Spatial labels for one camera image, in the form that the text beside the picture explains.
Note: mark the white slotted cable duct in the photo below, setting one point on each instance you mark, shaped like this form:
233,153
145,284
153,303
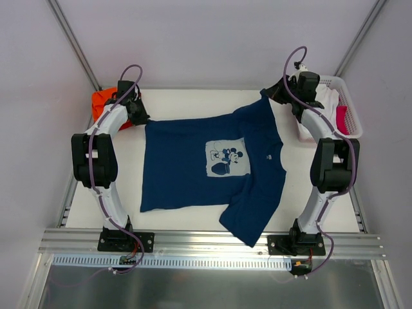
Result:
227,263

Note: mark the orange folded t shirt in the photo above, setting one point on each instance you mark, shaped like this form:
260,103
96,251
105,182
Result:
98,100

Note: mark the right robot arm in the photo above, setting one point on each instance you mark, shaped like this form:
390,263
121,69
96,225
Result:
333,170

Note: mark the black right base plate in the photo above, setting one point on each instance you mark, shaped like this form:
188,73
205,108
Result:
311,244

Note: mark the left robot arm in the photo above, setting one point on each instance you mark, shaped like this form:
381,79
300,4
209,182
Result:
95,166

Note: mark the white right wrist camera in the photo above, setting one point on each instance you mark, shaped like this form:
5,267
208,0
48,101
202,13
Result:
300,67

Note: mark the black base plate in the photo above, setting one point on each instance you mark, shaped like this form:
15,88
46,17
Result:
118,241
311,244

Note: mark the aluminium front rail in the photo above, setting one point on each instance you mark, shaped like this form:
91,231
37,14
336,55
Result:
212,244

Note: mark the red folded t shirt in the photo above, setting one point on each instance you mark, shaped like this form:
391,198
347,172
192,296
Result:
126,125

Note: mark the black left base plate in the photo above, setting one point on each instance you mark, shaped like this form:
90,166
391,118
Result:
118,241

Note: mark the white plastic basket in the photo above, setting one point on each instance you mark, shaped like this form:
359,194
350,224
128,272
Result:
352,121

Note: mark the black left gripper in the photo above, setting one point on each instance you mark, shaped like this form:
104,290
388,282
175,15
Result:
140,114

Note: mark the right aluminium corner post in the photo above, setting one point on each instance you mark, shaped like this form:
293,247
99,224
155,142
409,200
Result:
360,36

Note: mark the blue printed t shirt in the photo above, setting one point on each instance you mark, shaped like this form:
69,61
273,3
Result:
232,160

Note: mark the aluminium corner post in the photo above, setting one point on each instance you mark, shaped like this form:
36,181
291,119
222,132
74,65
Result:
360,36
69,34

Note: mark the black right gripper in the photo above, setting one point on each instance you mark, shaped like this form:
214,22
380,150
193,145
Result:
277,91

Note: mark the white t shirt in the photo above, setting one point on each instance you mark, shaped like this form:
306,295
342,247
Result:
329,98

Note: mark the left aluminium corner post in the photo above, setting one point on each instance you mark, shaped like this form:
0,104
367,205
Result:
69,34

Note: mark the pink t shirt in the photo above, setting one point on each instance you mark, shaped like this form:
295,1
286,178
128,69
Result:
340,119

